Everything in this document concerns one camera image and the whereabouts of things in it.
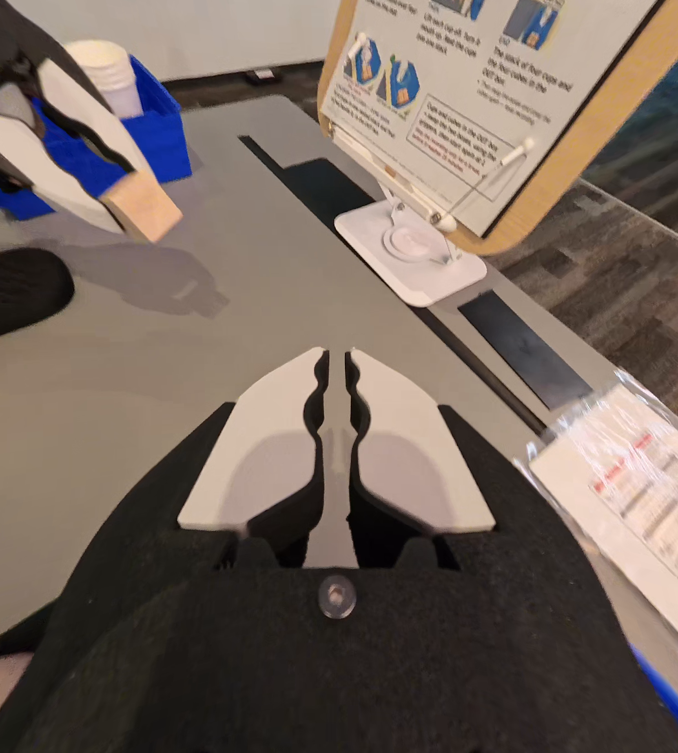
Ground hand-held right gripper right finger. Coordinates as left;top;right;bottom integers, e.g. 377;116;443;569
344;347;497;568

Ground printed instruction sheet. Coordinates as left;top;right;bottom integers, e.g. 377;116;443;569
321;0;665;237

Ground wooden board document stand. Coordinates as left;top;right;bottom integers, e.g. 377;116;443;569
317;0;678;308

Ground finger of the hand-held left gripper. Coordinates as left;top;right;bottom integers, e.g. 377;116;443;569
0;112;127;236
34;56;159;177

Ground small wooden cube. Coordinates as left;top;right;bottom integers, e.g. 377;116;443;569
99;171;184;244

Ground black quilted wrist rest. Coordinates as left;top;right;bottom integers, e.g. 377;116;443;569
0;248;75;349

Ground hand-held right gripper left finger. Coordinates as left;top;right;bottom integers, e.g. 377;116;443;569
177;346;331;568

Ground laminated paper sheet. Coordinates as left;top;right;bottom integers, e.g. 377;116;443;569
514;371;678;673

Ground black desk cable tray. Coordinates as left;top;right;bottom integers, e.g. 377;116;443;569
238;134;549;439

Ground black desk cable flap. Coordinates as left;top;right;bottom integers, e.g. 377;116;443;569
458;291;593;411

